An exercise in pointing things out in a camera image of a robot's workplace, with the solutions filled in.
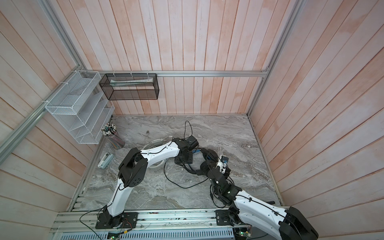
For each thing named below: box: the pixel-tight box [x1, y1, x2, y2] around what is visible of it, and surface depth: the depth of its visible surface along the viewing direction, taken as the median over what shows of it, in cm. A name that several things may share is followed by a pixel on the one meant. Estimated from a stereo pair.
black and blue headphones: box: [192, 147, 219, 174], surface depth 90 cm
